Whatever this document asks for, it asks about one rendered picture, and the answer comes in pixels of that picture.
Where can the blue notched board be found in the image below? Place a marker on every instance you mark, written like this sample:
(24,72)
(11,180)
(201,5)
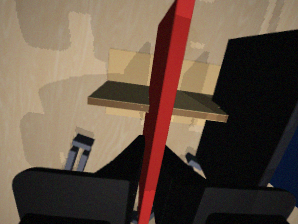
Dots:
(286,173)

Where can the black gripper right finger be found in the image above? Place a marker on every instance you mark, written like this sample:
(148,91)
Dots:
(183,196)

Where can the red board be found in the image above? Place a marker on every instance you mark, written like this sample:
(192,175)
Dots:
(168,58)

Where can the tan slotted board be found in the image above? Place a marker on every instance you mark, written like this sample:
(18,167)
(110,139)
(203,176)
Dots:
(126,91)

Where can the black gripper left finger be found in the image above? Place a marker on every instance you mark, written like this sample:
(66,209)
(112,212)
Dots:
(108,194)

